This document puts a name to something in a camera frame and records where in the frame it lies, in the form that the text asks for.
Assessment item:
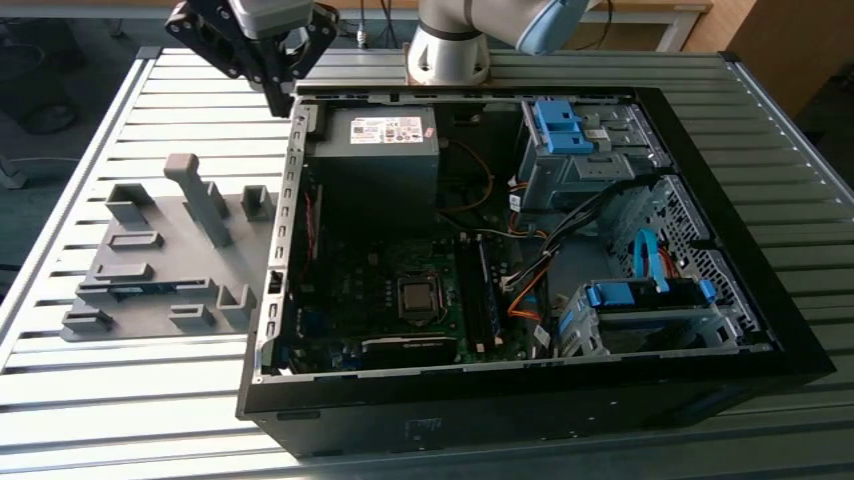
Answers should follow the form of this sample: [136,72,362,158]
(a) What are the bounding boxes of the CPU with silver top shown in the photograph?
[403,282,439,312]

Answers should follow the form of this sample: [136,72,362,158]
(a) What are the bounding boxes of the blue plastic drive carrier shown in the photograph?
[532,99,595,156]

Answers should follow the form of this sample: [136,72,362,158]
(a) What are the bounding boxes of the thin orange wire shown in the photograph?
[439,139,495,214]

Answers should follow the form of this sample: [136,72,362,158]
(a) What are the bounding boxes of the grey parts rack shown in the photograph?
[59,152,282,344]

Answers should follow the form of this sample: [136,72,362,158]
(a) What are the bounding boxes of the black wheeled chair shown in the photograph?
[0,17,88,136]

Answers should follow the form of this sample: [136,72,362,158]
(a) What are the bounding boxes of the wooden cabinet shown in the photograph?
[683,0,854,119]

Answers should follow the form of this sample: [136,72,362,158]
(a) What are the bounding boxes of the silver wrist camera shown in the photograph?
[229,0,315,39]

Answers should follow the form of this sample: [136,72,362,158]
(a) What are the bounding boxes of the grey power supply unit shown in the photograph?
[307,105,443,226]

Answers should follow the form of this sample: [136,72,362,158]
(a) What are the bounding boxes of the CPU socket metal frame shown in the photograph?
[395,269,447,329]

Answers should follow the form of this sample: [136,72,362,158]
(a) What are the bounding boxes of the blue flat data cable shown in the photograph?
[631,227,672,294]

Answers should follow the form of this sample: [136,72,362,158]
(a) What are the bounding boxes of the white power supply label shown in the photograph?
[350,116,426,146]

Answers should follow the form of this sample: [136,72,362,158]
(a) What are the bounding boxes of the black graphics card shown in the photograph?
[359,333,462,369]

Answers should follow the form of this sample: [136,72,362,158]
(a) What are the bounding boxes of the grey metal drive cage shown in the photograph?
[518,97,672,214]

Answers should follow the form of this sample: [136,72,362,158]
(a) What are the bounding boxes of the grey metal disk bay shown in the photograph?
[556,277,766,357]

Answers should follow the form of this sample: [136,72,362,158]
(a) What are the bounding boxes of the black PC case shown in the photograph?
[233,84,837,459]

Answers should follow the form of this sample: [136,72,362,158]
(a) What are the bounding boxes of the white floor stand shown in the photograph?
[0,157,81,189]

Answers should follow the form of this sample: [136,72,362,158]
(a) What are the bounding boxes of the multicolour power wires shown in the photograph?
[459,224,552,244]

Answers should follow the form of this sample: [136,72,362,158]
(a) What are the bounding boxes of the hard disk in blue carrier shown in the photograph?
[586,280,717,314]

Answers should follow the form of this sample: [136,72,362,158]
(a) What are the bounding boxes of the black cable bundle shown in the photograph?
[499,177,659,296]

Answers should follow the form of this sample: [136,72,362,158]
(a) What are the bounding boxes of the orange flat data cable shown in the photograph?
[506,269,555,321]

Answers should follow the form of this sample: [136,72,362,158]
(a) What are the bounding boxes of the green motherboard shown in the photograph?
[290,227,535,374]

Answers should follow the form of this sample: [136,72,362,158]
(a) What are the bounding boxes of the perforated metal chassis panel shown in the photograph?
[599,174,766,346]

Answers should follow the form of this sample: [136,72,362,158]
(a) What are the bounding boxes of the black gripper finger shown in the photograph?
[164,2,286,117]
[283,14,339,117]

